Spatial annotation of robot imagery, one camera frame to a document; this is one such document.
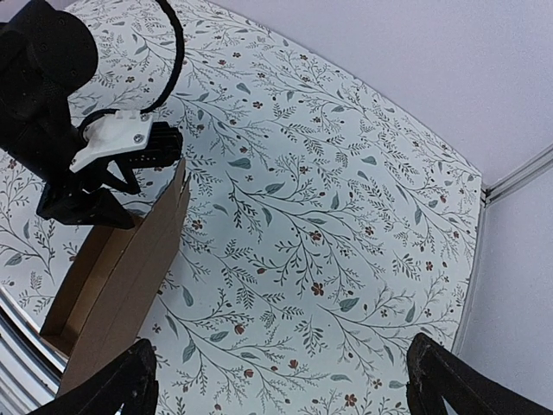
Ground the right aluminium frame post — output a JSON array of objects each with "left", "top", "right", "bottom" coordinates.
[{"left": 480, "top": 145, "right": 552, "bottom": 208}]

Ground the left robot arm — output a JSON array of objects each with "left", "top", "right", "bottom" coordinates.
[{"left": 1, "top": 1, "right": 135, "bottom": 229}]

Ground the brown cardboard box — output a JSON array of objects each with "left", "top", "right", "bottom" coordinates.
[{"left": 40, "top": 161, "right": 189, "bottom": 395}]

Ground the floral patterned table mat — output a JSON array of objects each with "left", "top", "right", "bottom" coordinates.
[{"left": 0, "top": 0, "right": 483, "bottom": 415}]

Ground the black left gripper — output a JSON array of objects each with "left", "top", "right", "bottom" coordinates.
[{"left": 36, "top": 159, "right": 140, "bottom": 229}]

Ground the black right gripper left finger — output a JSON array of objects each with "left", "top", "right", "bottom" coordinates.
[{"left": 30, "top": 339, "right": 158, "bottom": 415}]

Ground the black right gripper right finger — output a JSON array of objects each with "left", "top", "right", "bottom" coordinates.
[{"left": 406, "top": 333, "right": 552, "bottom": 415}]

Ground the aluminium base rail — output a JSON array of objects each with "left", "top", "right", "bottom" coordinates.
[{"left": 1, "top": 290, "right": 66, "bottom": 414}]

